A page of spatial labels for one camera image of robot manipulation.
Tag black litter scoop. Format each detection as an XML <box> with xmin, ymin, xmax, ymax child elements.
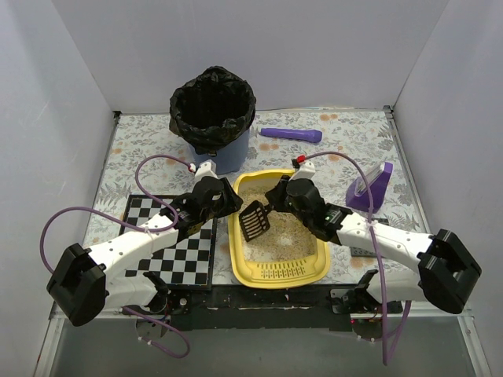
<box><xmin>238</xmin><ymin>200</ymin><xmax>272</xmax><ymax>242</ymax></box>

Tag blue trash bin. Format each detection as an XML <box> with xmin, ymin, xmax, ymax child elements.
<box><xmin>189</xmin><ymin>130</ymin><xmax>250</xmax><ymax>175</ymax></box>

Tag yellow litter box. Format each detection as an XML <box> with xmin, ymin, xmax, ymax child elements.
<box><xmin>227</xmin><ymin>168</ymin><xmax>331</xmax><ymax>291</ymax></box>

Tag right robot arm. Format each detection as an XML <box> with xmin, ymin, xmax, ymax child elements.
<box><xmin>265</xmin><ymin>176</ymin><xmax>482</xmax><ymax>314</ymax></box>

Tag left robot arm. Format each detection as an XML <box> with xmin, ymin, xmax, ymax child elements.
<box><xmin>47</xmin><ymin>177</ymin><xmax>243</xmax><ymax>326</ymax></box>

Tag cat litter granules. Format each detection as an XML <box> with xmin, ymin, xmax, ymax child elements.
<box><xmin>240</xmin><ymin>211</ymin><xmax>317</xmax><ymax>262</ymax></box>

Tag purple flashlight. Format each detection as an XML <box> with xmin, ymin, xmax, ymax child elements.
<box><xmin>259</xmin><ymin>127</ymin><xmax>323</xmax><ymax>144</ymax></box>

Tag floral table mat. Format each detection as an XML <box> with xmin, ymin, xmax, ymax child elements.
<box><xmin>74</xmin><ymin>109</ymin><xmax>437</xmax><ymax>286</ymax></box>

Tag black white chessboard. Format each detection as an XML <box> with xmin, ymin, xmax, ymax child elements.
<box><xmin>123</xmin><ymin>194</ymin><xmax>217</xmax><ymax>291</ymax></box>

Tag grey lego baseplate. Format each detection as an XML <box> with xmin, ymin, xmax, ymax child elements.
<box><xmin>350</xmin><ymin>247</ymin><xmax>376</xmax><ymax>258</ymax></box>

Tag black trash bag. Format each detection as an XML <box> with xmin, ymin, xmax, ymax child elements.
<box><xmin>169</xmin><ymin>66</ymin><xmax>256</xmax><ymax>156</ymax></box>

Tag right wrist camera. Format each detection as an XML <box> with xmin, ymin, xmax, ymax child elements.
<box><xmin>291</xmin><ymin>156</ymin><xmax>316</xmax><ymax>180</ymax></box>

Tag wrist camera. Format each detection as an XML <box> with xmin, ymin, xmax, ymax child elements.
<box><xmin>291</xmin><ymin>156</ymin><xmax>316</xmax><ymax>180</ymax></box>
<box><xmin>189</xmin><ymin>159</ymin><xmax>218</xmax><ymax>183</ymax></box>

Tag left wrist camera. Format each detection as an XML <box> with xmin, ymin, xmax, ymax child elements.
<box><xmin>189</xmin><ymin>159</ymin><xmax>218</xmax><ymax>183</ymax></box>

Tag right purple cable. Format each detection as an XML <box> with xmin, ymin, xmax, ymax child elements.
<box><xmin>292</xmin><ymin>151</ymin><xmax>413</xmax><ymax>367</ymax></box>

